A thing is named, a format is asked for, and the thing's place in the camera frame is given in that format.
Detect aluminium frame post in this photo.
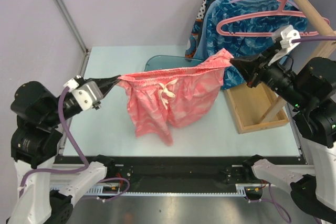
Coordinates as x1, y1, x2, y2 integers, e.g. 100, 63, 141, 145
53, 0, 89, 56

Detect wooden clothes rack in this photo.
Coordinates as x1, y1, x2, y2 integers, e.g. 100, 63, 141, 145
224, 0, 335, 134

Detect blue leaf-print shorts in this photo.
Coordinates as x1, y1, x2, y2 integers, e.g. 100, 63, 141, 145
201, 0, 308, 90

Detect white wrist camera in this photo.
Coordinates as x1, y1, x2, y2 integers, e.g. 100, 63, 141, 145
63, 75, 103, 111
271, 25, 301, 57

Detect pink patterned shorts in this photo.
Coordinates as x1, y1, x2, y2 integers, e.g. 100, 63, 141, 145
118, 49, 233, 146

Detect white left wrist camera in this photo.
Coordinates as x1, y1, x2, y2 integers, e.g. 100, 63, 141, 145
63, 75, 103, 111

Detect light blue shorts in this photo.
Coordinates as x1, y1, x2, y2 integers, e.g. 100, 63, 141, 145
193, 0, 237, 60

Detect orange and teal printed shorts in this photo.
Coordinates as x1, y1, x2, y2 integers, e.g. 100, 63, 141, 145
185, 0, 215, 58

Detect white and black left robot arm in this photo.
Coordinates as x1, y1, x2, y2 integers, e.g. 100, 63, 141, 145
7, 76, 122, 223

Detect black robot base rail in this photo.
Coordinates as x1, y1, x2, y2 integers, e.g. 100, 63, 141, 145
52, 155, 308, 194

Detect teal plastic tub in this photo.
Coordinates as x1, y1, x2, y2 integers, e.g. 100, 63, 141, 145
144, 55, 203, 71

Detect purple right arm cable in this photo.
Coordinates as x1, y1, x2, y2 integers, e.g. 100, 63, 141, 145
244, 34, 336, 222

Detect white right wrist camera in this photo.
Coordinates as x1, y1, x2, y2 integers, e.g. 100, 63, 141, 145
271, 25, 301, 57

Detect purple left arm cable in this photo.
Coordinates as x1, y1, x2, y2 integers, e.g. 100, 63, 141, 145
19, 86, 130, 204

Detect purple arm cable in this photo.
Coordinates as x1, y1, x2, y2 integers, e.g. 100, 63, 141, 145
19, 86, 130, 204
244, 34, 336, 222

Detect pink plastic hanger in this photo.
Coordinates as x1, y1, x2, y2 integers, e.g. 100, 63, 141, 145
216, 0, 320, 37

